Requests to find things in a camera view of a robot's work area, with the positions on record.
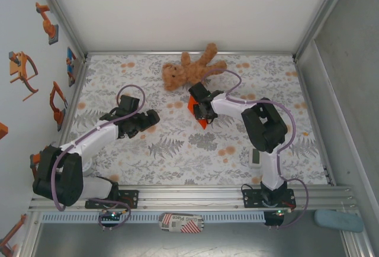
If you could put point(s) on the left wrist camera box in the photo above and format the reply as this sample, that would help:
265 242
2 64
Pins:
128 103

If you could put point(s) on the aluminium frame post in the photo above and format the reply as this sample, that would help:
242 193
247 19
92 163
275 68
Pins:
66 20
319 20

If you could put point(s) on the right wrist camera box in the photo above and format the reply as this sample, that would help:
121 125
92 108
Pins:
199 91

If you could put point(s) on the wide aluminium mounting rail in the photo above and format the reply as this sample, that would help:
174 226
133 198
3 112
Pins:
192 199

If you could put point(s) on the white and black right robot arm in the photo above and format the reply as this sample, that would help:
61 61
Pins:
263 126

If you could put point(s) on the brown teddy bear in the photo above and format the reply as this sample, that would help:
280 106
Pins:
192 73

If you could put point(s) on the small circuit board with LEDs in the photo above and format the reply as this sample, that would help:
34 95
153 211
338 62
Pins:
112 215
276 213

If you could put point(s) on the red striped printed package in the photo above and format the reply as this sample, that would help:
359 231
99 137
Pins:
180 223

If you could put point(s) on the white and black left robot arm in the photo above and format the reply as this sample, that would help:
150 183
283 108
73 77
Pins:
56 180

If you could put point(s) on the white digital timer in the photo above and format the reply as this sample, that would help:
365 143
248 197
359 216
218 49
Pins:
254 157

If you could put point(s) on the orange claw gripper wall sticker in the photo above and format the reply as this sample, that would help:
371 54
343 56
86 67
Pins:
17 70

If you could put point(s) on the orange paper sheet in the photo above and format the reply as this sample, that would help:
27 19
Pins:
191 105

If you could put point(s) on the floral print tablecloth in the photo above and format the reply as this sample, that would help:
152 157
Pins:
177 168

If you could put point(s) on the orange block wall sticker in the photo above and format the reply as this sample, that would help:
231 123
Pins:
3 131

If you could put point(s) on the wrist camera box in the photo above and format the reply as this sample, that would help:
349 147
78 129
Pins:
128 103
199 91

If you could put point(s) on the aluminium frame rail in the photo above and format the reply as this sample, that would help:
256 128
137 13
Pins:
307 85
81 72

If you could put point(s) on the blue and orange wall sticker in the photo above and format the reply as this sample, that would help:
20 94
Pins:
71 64

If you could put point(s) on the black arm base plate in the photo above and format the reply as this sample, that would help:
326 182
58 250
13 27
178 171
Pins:
250 199
133 199

